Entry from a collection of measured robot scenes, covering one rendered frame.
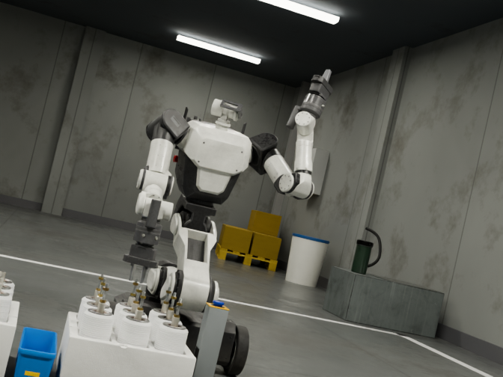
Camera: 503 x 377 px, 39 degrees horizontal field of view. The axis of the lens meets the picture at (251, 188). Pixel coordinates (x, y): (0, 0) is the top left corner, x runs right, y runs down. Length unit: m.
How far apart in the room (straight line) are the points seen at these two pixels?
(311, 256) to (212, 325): 5.96
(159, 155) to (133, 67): 8.60
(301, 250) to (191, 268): 5.71
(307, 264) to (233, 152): 5.63
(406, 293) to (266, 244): 3.83
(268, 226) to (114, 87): 3.26
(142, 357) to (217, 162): 0.94
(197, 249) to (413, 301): 3.49
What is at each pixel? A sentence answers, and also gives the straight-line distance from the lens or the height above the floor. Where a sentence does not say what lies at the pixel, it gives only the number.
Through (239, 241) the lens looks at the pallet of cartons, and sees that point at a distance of 9.53.
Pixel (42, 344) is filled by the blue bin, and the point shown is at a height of 0.07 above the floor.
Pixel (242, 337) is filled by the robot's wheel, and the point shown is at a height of 0.17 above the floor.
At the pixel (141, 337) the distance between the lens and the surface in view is 2.25.
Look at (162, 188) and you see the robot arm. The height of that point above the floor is 0.67.
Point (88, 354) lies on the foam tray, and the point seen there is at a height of 0.14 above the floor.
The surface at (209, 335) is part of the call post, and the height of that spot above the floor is 0.21.
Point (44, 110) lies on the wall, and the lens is 11.19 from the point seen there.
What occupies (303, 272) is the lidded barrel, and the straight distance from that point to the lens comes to 8.41.
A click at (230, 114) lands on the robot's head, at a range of 2.88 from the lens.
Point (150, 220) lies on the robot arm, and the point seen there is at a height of 0.56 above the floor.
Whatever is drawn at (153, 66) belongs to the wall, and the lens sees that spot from 11.38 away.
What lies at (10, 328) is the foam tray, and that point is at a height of 0.17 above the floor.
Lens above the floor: 0.64
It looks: 2 degrees up
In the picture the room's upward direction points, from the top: 13 degrees clockwise
